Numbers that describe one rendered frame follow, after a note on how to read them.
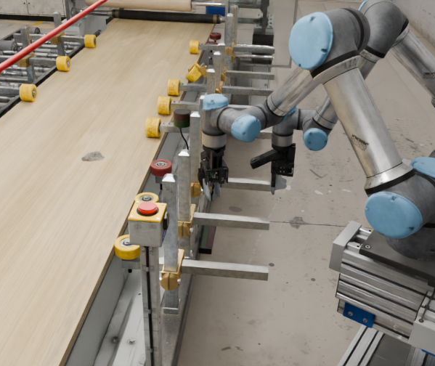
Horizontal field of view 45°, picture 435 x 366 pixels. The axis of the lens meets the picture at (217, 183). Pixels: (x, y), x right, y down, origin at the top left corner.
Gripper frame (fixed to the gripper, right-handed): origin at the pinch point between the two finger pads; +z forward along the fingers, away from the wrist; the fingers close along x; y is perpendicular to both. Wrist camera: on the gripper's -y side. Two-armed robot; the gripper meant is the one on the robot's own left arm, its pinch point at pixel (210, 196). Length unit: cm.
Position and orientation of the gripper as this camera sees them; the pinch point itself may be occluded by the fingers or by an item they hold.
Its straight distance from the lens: 173.4
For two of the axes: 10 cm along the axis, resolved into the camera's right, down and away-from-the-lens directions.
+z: -0.3, 8.7, 5.0
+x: 9.7, -1.0, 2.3
